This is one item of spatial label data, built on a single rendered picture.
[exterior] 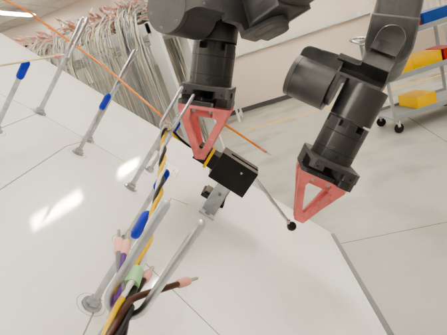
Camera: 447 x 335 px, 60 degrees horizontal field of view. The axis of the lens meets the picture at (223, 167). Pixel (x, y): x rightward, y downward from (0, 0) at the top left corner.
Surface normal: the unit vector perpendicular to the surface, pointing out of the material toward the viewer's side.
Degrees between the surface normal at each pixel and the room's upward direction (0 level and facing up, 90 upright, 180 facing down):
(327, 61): 62
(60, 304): 50
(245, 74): 90
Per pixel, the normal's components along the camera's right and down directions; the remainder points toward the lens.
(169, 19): -0.57, 0.14
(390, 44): -0.27, -0.15
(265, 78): -0.14, 0.32
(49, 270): 0.53, -0.81
